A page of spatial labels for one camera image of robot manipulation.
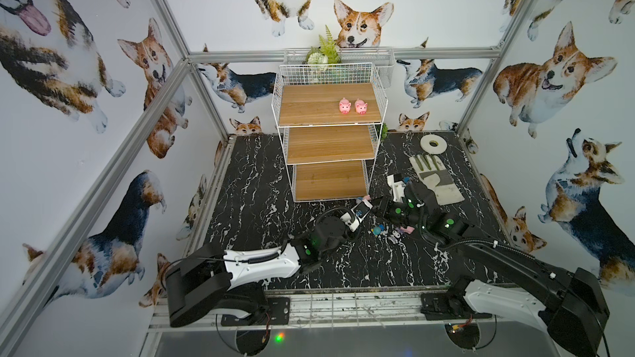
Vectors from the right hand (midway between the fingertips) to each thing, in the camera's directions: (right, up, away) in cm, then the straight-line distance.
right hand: (361, 205), depth 73 cm
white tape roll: (+38, +17, +42) cm, 59 cm away
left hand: (+1, -1, +3) cm, 3 cm away
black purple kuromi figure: (+13, -13, +13) cm, 23 cm away
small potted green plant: (+13, +25, +31) cm, 42 cm away
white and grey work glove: (+34, +8, +33) cm, 49 cm away
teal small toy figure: (+8, -12, +16) cm, 22 cm away
